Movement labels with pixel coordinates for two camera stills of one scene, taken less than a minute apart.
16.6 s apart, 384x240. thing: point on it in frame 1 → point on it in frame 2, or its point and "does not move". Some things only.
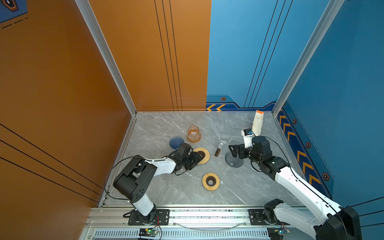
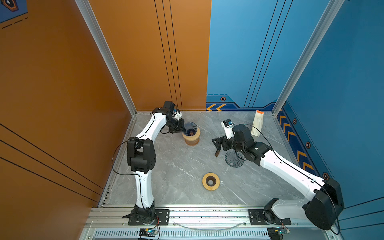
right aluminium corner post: [332, 10] does not move
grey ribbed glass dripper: [233, 162] does not move
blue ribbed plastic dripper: [176, 141] → [191, 128]
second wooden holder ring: [211, 181] does not move
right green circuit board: [276, 233] does not move
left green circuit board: [147, 232] does not move
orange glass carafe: [193, 136] does not move
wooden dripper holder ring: [203, 153] → [193, 139]
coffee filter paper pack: [258, 121] does not move
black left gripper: [196, 159] → [180, 128]
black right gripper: [235, 147] → [218, 145]
